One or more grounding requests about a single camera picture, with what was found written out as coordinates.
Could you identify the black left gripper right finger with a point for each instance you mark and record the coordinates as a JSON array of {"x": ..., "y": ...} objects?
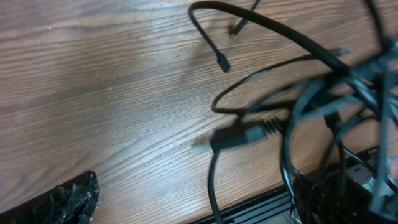
[{"x": 317, "y": 203}]

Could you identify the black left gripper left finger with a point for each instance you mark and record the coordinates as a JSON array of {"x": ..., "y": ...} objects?
[{"x": 73, "y": 201}]

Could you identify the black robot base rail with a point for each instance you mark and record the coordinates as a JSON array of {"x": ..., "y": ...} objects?
[{"x": 277, "y": 202}]

